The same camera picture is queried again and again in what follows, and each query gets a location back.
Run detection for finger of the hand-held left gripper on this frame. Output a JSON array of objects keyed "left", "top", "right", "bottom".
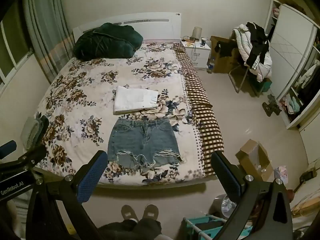
[
  {"left": 14, "top": 145, "right": 48, "bottom": 172},
  {"left": 0, "top": 140, "right": 17, "bottom": 159}
]

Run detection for white nightstand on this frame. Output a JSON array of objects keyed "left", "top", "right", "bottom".
[{"left": 180, "top": 39, "right": 212, "bottom": 71}]

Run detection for dark shoes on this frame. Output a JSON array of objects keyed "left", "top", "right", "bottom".
[{"left": 262, "top": 94, "right": 283, "bottom": 117}]

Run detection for blue denim shorts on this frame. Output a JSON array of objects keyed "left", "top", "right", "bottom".
[{"left": 107, "top": 117, "right": 182, "bottom": 168}]

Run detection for grey folded cloth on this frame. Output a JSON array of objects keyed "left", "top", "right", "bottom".
[{"left": 21, "top": 115, "right": 50, "bottom": 148}]

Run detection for bed with floral cover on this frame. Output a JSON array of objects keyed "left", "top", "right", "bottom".
[{"left": 35, "top": 41, "right": 208, "bottom": 186}]

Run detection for white bed headboard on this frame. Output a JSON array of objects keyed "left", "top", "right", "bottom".
[{"left": 72, "top": 12, "right": 182, "bottom": 41}]

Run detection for white wardrobe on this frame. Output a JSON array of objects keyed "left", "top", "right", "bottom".
[{"left": 264, "top": 0, "right": 320, "bottom": 130}]

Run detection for large cardboard box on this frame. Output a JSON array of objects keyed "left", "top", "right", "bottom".
[{"left": 209, "top": 35, "right": 241, "bottom": 74}]

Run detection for shiny metal pot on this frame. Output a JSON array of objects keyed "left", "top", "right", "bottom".
[{"left": 209, "top": 193, "right": 238, "bottom": 218}]

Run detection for metal folding chair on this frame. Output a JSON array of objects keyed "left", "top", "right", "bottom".
[{"left": 228, "top": 64, "right": 252, "bottom": 93}]

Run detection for white folded pants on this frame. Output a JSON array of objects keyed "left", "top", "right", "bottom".
[{"left": 113, "top": 86, "right": 159, "bottom": 115}]

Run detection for small black box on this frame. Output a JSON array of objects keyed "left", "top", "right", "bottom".
[{"left": 299, "top": 170, "right": 316, "bottom": 183}]

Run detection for window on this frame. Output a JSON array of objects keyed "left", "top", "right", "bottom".
[{"left": 0, "top": 2, "right": 35, "bottom": 87}]

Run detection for grey-green curtain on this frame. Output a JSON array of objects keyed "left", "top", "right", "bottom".
[{"left": 22, "top": 0, "right": 76, "bottom": 81}]

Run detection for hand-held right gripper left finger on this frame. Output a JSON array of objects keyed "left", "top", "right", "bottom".
[{"left": 26, "top": 150, "right": 108, "bottom": 240}]

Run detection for chair with piled clothes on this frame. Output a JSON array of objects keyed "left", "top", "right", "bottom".
[{"left": 233, "top": 24, "right": 273, "bottom": 82}]

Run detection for small open cardboard box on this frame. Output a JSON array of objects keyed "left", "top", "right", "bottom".
[{"left": 235, "top": 139, "right": 274, "bottom": 182}]

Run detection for black cloth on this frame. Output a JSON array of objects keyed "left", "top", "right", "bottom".
[{"left": 216, "top": 41, "right": 238, "bottom": 57}]

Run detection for brown checkered bed sheet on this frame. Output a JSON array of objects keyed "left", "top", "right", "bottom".
[{"left": 174, "top": 43, "right": 224, "bottom": 178}]

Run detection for teal box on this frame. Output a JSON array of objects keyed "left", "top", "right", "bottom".
[{"left": 257, "top": 78, "right": 273, "bottom": 93}]

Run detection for black clothes with white stripes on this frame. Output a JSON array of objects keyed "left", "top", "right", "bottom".
[{"left": 246, "top": 22, "right": 270, "bottom": 70}]

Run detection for teal storage rack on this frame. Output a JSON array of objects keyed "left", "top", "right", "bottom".
[{"left": 182, "top": 215, "right": 253, "bottom": 240}]

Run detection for dark green duvet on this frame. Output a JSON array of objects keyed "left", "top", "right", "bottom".
[{"left": 73, "top": 22, "right": 144, "bottom": 61}]

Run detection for grey slipper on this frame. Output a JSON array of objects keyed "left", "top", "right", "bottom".
[
  {"left": 142, "top": 204, "right": 159, "bottom": 222},
  {"left": 121, "top": 204, "right": 138, "bottom": 222}
]

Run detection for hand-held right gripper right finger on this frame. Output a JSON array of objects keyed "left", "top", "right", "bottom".
[{"left": 211, "top": 151, "right": 293, "bottom": 240}]

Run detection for person's dark trouser legs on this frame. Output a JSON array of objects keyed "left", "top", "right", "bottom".
[{"left": 99, "top": 218, "right": 162, "bottom": 240}]

